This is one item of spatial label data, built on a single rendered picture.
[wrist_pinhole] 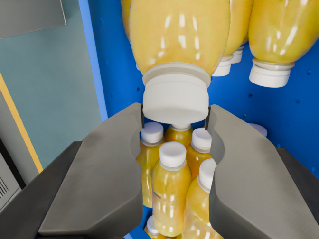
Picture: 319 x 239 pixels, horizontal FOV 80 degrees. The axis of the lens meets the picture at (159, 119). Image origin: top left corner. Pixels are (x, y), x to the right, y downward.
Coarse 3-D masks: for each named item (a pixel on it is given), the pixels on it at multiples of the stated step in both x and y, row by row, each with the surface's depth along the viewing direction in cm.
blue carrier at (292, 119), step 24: (96, 0) 19; (96, 24) 19; (120, 24) 25; (96, 48) 18; (120, 48) 26; (312, 48) 25; (96, 72) 19; (120, 72) 27; (240, 72) 34; (312, 72) 25; (120, 96) 28; (216, 96) 38; (240, 96) 36; (264, 96) 33; (288, 96) 29; (312, 96) 26; (144, 120) 36; (264, 120) 34; (288, 120) 30; (312, 120) 26; (288, 144) 30; (312, 144) 26; (312, 168) 25; (144, 216) 50
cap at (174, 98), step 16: (160, 80) 10; (176, 80) 10; (192, 80) 10; (144, 96) 11; (160, 96) 10; (176, 96) 10; (192, 96) 10; (144, 112) 11; (160, 112) 11; (176, 112) 11; (192, 112) 10
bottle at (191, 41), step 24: (144, 0) 10; (168, 0) 10; (192, 0) 10; (216, 0) 10; (144, 24) 10; (168, 24) 10; (192, 24) 10; (216, 24) 10; (144, 48) 11; (168, 48) 10; (192, 48) 10; (216, 48) 11; (144, 72) 12; (168, 72) 10; (192, 72) 10
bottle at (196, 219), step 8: (192, 184) 26; (200, 184) 25; (192, 192) 26; (200, 192) 25; (208, 192) 24; (192, 200) 25; (200, 200) 24; (208, 200) 24; (192, 208) 26; (200, 208) 25; (208, 208) 24; (184, 216) 29; (192, 216) 26; (200, 216) 25; (208, 216) 24; (184, 224) 30; (192, 224) 27; (200, 224) 26; (208, 224) 25; (184, 232) 30; (192, 232) 28; (200, 232) 26; (208, 232) 26; (216, 232) 26
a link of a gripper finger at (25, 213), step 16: (80, 144) 8; (64, 160) 7; (48, 176) 7; (64, 176) 7; (32, 192) 6; (48, 192) 6; (16, 208) 6; (32, 208) 6; (48, 208) 6; (0, 224) 5; (16, 224) 5; (32, 224) 5
